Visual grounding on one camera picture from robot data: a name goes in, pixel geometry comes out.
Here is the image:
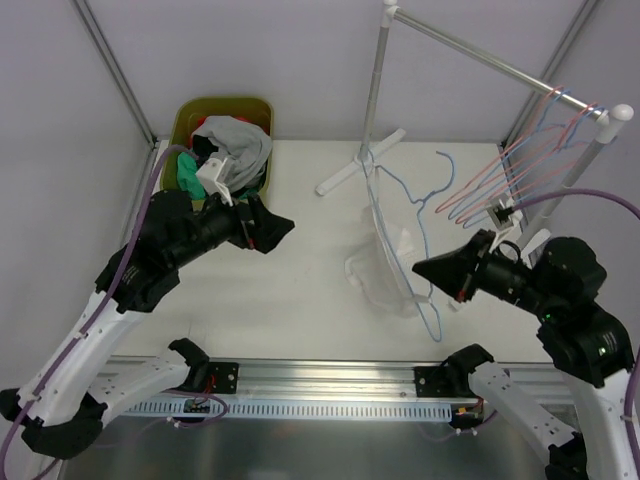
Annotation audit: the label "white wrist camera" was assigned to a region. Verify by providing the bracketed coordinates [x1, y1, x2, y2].
[196, 157, 233, 206]
[486, 194, 523, 251]

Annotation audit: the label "blue hanger of green top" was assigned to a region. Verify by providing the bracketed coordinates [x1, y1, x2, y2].
[442, 85, 570, 222]

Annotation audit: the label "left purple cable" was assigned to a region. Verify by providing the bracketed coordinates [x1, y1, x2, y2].
[0, 144, 194, 480]

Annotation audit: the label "olive green plastic basket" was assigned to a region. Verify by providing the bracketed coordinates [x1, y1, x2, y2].
[158, 95, 274, 206]

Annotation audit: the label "white metal clothes rack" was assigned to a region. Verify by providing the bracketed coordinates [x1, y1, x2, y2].
[313, 0, 634, 314]

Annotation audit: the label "grey tank top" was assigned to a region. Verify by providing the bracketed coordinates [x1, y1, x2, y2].
[192, 116, 273, 192]

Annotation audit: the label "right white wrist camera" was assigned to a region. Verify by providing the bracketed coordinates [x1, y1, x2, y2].
[486, 194, 523, 251]

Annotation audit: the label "red tank top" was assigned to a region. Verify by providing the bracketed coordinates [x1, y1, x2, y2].
[197, 115, 251, 130]

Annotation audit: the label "black tank top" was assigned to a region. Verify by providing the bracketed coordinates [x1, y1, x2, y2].
[192, 137, 260, 199]

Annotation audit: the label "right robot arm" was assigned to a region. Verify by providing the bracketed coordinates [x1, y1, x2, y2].
[412, 230, 639, 479]

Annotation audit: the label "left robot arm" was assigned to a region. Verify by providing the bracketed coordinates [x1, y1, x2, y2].
[1, 190, 295, 460]

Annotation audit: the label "white tank top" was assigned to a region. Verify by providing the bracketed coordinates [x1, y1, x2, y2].
[344, 205, 427, 318]

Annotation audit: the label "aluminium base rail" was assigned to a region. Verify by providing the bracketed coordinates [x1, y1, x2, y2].
[104, 355, 571, 404]

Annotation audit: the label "white slotted cable duct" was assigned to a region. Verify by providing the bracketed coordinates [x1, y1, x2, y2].
[125, 396, 453, 423]

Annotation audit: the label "pink hanger of grey top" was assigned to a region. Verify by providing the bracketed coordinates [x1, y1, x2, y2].
[434, 85, 566, 216]

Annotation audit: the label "blue hanger of white top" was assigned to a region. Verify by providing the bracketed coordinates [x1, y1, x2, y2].
[360, 148, 456, 343]

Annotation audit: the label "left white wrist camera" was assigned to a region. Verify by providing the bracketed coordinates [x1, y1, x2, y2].
[196, 157, 233, 206]

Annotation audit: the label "blue hanger of black top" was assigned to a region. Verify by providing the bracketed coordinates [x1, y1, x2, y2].
[457, 107, 609, 231]

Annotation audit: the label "green tank top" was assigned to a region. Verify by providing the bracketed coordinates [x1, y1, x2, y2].
[177, 153, 266, 200]

